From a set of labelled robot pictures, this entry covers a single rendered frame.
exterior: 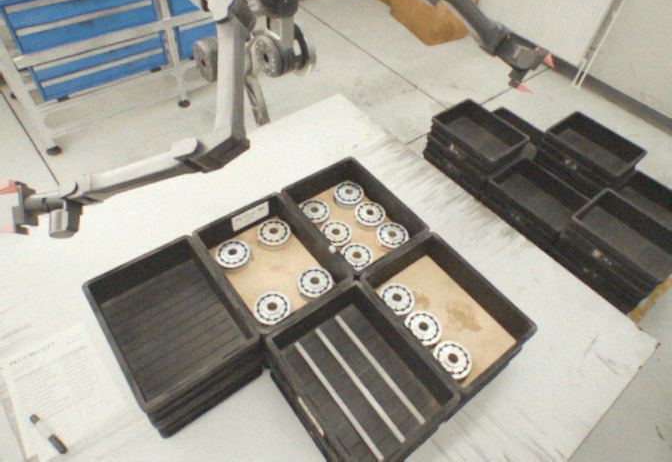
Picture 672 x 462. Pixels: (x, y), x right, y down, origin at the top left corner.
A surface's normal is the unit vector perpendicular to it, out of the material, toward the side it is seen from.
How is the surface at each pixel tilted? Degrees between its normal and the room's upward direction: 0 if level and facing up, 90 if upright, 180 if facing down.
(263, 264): 0
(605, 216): 0
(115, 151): 0
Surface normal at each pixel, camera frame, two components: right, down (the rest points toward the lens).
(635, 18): -0.77, 0.44
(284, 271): 0.07, -0.66
